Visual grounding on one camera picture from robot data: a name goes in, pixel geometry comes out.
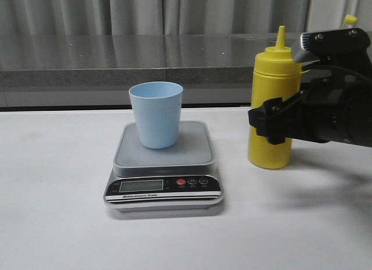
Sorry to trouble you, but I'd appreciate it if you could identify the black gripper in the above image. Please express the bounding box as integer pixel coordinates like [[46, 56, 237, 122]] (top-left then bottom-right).
[[248, 28, 371, 145]]

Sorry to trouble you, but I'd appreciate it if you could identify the yellow squeeze bottle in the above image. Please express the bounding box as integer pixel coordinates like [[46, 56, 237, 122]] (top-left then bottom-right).
[[247, 15, 358, 170]]

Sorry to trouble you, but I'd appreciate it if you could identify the light blue plastic cup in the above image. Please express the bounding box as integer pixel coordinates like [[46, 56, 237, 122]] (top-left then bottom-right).
[[129, 81, 183, 149]]

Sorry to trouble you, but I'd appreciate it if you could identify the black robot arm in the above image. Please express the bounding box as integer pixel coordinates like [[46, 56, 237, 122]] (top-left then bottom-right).
[[248, 28, 371, 147]]

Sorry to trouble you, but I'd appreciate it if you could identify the silver digital kitchen scale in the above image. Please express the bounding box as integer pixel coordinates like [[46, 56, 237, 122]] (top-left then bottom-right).
[[103, 121, 224, 219]]

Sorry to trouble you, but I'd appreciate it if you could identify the grey stone counter ledge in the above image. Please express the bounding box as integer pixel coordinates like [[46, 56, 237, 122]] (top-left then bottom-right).
[[1, 33, 276, 110]]

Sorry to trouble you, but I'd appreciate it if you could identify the white pleated curtain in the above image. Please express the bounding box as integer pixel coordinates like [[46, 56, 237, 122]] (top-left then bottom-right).
[[1, 0, 371, 35]]

